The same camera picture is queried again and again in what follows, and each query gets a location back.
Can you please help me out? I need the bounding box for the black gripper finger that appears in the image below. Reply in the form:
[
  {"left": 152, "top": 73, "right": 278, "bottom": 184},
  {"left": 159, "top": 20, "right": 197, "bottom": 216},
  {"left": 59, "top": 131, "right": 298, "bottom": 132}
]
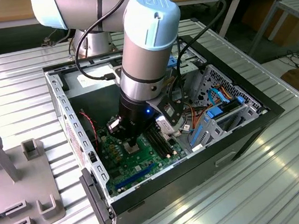
[
  {"left": 133, "top": 121, "right": 159, "bottom": 148},
  {"left": 105, "top": 114, "right": 138, "bottom": 151}
]

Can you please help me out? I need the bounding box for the black case fan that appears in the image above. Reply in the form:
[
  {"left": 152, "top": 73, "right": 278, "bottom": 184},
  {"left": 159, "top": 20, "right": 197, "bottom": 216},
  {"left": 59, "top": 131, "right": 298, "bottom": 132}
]
[{"left": 77, "top": 109, "right": 102, "bottom": 155}]

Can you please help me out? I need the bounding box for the blue SATA cable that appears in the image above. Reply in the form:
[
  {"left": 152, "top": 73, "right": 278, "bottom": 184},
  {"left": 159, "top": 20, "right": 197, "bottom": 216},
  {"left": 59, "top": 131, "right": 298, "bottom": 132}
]
[{"left": 205, "top": 86, "right": 232, "bottom": 110}]

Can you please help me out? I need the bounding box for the orange yellow wire bundle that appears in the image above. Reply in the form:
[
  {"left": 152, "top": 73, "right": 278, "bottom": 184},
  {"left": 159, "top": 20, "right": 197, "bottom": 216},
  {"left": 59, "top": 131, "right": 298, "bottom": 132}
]
[{"left": 162, "top": 76, "right": 239, "bottom": 139}]

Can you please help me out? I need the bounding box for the large brown cardboard box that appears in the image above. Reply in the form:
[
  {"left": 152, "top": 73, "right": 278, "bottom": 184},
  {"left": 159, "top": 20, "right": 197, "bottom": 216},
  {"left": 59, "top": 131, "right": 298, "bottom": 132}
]
[{"left": 239, "top": 0, "right": 299, "bottom": 52}]

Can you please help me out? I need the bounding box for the grey metal frame table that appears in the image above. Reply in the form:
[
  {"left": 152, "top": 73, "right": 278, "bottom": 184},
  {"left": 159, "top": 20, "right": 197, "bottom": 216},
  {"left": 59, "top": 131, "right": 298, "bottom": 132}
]
[{"left": 242, "top": 0, "right": 299, "bottom": 62}]

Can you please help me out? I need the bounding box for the black camera cable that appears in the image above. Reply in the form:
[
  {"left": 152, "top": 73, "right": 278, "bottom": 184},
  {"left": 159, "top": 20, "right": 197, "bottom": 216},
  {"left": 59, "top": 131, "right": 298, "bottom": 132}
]
[
  {"left": 157, "top": 0, "right": 238, "bottom": 108},
  {"left": 69, "top": 0, "right": 117, "bottom": 85}
]

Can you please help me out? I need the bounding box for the black plastic case panel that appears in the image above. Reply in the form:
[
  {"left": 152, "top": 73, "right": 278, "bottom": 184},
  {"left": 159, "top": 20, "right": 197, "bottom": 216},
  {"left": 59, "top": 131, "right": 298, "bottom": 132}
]
[{"left": 77, "top": 164, "right": 116, "bottom": 224}]

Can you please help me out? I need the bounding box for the blue expansion slot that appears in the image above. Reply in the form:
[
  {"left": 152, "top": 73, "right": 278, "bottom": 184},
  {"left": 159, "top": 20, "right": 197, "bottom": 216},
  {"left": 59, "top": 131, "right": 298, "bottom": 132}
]
[{"left": 111, "top": 162, "right": 158, "bottom": 192}]

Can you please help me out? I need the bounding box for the wooden workbench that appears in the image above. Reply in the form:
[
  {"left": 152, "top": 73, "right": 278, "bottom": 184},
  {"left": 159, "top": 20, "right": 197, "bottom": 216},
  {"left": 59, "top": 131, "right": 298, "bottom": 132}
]
[{"left": 0, "top": 0, "right": 299, "bottom": 63}]

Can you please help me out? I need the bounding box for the grey power supply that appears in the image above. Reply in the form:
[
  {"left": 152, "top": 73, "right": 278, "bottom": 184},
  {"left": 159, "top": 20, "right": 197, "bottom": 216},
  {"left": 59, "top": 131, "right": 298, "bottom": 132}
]
[{"left": 60, "top": 60, "right": 129, "bottom": 132}]

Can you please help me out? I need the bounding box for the black camera bracket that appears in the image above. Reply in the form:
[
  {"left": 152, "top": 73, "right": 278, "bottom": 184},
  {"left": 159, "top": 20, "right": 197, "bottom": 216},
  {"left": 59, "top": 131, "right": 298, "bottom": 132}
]
[{"left": 147, "top": 91, "right": 187, "bottom": 130}]

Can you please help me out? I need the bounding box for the green motherboard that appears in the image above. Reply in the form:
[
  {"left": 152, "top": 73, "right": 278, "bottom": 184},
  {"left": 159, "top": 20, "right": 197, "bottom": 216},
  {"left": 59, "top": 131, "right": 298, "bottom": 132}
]
[{"left": 96, "top": 121, "right": 193, "bottom": 200}]

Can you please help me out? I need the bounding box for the blue disk carrier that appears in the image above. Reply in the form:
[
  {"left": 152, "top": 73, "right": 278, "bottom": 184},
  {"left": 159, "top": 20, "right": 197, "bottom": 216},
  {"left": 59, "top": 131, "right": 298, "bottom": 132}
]
[{"left": 203, "top": 95, "right": 247, "bottom": 122}]

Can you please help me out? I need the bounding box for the grey parts rack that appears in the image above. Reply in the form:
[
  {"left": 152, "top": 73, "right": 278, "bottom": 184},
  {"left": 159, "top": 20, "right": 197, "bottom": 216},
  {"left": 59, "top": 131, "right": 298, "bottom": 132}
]
[{"left": 0, "top": 128, "right": 68, "bottom": 224}]

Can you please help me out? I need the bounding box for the grey disk bay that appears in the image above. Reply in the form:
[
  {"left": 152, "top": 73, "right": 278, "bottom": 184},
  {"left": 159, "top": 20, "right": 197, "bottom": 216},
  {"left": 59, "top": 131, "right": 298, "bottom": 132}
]
[{"left": 182, "top": 97, "right": 268, "bottom": 157}]

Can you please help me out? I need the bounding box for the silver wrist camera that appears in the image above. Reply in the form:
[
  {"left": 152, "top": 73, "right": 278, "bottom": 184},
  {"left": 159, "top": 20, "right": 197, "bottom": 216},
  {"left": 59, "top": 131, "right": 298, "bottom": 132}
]
[{"left": 154, "top": 112, "right": 185, "bottom": 136}]

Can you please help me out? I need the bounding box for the black PC case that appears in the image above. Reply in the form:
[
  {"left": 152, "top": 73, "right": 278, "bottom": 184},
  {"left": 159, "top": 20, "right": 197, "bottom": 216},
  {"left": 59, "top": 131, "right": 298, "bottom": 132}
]
[{"left": 40, "top": 26, "right": 297, "bottom": 224}]

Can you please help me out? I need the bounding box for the thin cable with metal plug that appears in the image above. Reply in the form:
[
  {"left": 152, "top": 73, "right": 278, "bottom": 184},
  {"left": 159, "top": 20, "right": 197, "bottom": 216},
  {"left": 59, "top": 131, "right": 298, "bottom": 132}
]
[{"left": 38, "top": 26, "right": 76, "bottom": 62}]

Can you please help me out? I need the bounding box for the red black twisted wire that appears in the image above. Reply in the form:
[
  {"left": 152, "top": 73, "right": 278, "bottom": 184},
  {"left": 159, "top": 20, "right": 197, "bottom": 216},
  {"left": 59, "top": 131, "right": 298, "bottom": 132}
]
[{"left": 78, "top": 109, "right": 101, "bottom": 155}]

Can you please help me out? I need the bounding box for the blue drive latch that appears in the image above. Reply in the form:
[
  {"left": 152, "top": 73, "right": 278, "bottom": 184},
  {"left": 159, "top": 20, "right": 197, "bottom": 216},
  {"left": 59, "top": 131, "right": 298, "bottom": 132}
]
[{"left": 167, "top": 55, "right": 180, "bottom": 69}]

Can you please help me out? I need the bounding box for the CPU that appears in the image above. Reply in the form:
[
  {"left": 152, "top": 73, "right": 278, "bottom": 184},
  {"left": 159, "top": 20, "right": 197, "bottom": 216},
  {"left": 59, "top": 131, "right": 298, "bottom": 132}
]
[{"left": 123, "top": 141, "right": 142, "bottom": 156}]

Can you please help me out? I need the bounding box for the black square chip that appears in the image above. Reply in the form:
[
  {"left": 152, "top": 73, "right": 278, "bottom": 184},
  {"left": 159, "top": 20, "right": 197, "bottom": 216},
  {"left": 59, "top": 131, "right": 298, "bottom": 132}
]
[{"left": 110, "top": 169, "right": 124, "bottom": 180}]

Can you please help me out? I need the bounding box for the blue carrier rail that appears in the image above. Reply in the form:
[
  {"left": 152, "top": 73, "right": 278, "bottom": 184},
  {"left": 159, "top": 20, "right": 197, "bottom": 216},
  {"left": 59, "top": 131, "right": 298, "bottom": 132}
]
[{"left": 187, "top": 123, "right": 206, "bottom": 147}]

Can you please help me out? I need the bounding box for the black RAM slot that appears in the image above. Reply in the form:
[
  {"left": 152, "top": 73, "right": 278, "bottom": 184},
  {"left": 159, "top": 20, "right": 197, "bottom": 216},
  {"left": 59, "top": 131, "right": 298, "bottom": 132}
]
[
  {"left": 156, "top": 134, "right": 172, "bottom": 155},
  {"left": 152, "top": 134, "right": 170, "bottom": 157},
  {"left": 143, "top": 132, "right": 163, "bottom": 160},
  {"left": 147, "top": 130, "right": 167, "bottom": 159}
]

